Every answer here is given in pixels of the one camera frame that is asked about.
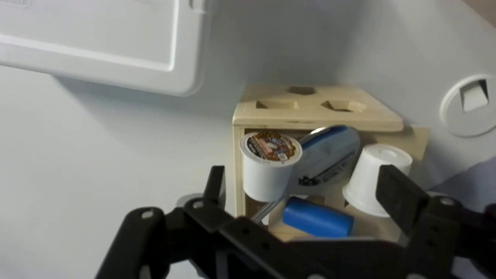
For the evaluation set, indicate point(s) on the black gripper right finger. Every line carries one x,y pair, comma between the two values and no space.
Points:
439,228

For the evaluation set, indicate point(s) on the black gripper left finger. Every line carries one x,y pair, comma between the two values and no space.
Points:
151,240

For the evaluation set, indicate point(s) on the Donut Shop coffee pod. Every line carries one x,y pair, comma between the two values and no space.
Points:
269,159

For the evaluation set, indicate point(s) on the white coffee pod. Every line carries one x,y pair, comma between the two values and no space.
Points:
360,190

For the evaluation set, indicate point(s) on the blue cylinder block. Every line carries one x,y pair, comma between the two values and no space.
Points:
317,218

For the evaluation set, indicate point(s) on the white table grommet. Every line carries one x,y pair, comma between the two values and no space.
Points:
469,108

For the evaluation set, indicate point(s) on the metal spoon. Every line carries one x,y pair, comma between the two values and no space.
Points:
329,153

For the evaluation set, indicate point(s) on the wooden shape sorter box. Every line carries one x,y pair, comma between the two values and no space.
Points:
298,110

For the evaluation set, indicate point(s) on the clear plastic lidded bin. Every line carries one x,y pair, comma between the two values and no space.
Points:
149,45

